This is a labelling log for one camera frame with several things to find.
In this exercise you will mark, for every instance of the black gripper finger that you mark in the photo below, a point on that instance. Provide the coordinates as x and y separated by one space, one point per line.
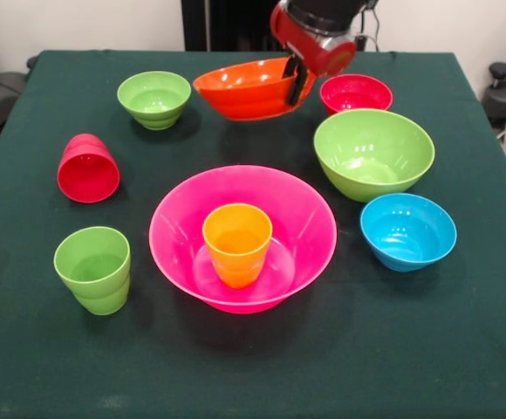
298 87
290 67

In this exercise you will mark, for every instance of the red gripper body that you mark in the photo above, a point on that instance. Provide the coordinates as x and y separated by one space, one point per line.
318 54

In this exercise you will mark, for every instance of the small red bowl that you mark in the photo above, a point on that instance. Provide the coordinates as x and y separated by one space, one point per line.
355 94

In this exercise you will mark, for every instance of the large orange bowl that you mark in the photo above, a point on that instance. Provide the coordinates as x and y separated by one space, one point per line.
244 98

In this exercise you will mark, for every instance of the orange cup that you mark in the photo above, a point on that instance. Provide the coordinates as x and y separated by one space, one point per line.
237 249

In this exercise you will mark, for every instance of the large pink bowl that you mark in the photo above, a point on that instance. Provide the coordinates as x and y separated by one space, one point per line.
244 266

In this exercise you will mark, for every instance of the red cup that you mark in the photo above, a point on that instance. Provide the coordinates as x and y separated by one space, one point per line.
88 176

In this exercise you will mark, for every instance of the black power plug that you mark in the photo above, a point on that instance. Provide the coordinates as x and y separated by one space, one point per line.
362 43

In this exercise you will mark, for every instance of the large green bowl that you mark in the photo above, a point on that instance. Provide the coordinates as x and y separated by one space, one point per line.
371 148

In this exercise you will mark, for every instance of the small green bowl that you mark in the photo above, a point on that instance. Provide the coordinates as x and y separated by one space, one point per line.
153 98

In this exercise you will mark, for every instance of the small blue bowl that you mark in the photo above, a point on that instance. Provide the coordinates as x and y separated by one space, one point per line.
405 235

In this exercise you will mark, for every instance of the dark green tablecloth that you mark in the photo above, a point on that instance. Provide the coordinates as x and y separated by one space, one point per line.
253 358

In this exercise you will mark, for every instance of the green cup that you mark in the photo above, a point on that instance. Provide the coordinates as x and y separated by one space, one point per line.
91 270

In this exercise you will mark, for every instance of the black office chair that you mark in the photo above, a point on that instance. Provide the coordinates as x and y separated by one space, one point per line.
0 94

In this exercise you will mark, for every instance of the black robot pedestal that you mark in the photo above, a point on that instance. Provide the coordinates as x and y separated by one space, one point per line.
227 22

